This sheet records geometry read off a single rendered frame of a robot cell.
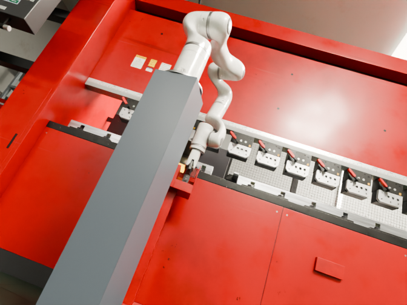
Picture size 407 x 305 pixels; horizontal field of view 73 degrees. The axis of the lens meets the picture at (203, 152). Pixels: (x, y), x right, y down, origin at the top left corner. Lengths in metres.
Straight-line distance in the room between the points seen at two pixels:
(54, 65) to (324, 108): 1.89
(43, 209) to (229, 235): 1.07
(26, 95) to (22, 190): 0.60
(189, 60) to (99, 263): 0.82
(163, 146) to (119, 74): 1.35
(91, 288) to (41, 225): 0.96
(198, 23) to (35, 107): 1.16
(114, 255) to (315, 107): 1.72
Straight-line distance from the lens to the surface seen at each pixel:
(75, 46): 2.22
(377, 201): 2.11
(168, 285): 1.62
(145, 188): 0.92
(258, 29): 2.50
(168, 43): 2.38
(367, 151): 2.18
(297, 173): 1.91
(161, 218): 1.39
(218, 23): 1.34
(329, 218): 1.79
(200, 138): 1.45
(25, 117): 2.02
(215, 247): 1.61
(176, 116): 1.01
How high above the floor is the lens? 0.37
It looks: 21 degrees up
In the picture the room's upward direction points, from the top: 21 degrees clockwise
